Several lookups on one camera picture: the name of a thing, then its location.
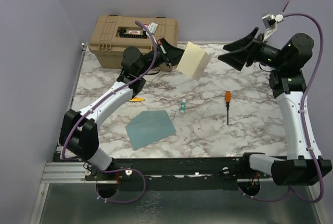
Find cream paper letter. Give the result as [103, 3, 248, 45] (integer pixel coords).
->
[176, 42, 211, 81]

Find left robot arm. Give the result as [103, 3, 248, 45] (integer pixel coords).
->
[59, 38, 184, 180]

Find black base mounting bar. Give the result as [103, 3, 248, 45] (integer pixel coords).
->
[52, 152, 289, 191]

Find teal envelope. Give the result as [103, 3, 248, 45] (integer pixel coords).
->
[125, 110, 176, 150]

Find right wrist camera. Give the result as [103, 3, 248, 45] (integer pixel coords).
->
[262, 14, 284, 41]

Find tan plastic toolbox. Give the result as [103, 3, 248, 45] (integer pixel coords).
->
[88, 15, 179, 69]

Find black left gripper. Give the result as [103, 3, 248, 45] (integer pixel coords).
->
[137, 37, 193, 76]

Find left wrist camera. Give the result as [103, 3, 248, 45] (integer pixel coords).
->
[144, 22, 158, 34]

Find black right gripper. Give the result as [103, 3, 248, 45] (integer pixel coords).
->
[219, 27, 286, 70]

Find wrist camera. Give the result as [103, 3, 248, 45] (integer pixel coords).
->
[144, 22, 158, 34]
[262, 14, 284, 41]

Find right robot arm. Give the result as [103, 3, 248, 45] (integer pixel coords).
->
[218, 28, 332, 186]

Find orange handled screwdriver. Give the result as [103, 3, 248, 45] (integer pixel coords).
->
[225, 91, 231, 125]

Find green white glue stick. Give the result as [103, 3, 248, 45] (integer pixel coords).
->
[180, 99, 186, 113]

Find yellow utility knife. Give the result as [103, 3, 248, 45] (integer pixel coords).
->
[130, 98, 145, 102]

